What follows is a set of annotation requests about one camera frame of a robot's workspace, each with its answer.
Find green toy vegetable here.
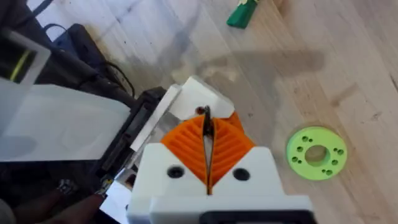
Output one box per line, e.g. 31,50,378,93
226,0,260,30

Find black cable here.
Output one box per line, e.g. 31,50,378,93
104,60,136,98

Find green disc with holes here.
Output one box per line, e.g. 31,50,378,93
285,125,348,182

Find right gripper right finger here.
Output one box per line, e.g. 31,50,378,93
207,107,285,197

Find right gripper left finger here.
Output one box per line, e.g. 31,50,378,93
132,105,210,200

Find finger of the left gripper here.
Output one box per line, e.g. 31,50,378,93
169,75,249,133

